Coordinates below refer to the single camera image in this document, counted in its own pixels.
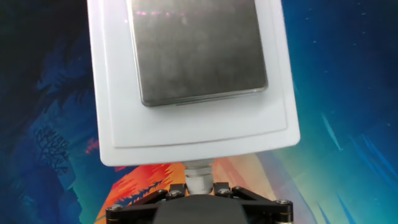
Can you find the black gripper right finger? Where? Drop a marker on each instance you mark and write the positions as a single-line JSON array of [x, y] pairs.
[[267, 209]]

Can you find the white plastic drawer cabinet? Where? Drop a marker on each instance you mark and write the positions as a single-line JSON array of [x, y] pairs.
[[199, 133]]

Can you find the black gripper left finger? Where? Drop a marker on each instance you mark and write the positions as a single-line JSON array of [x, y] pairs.
[[133, 210]]

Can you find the forest sunset print cloth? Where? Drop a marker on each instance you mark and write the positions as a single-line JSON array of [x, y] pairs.
[[342, 109]]

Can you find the grey metal plate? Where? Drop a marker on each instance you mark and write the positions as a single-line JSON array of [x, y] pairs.
[[199, 53]]

